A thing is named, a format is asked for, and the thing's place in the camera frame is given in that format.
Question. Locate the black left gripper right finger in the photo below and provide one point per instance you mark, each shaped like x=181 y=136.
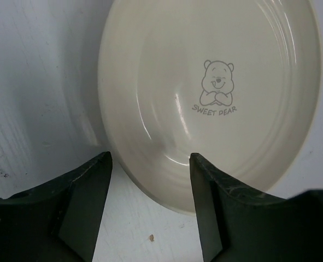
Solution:
x=237 y=222

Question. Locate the cream bear plate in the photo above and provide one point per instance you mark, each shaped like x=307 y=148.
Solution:
x=235 y=81

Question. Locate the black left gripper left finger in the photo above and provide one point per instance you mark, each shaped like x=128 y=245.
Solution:
x=58 y=220

